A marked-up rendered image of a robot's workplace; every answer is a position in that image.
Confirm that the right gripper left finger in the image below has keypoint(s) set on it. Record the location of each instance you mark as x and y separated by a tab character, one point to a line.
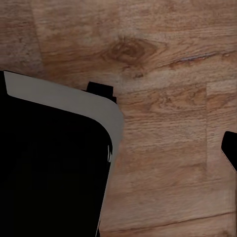
12	147

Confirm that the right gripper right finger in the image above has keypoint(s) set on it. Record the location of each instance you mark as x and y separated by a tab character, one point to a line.
229	147

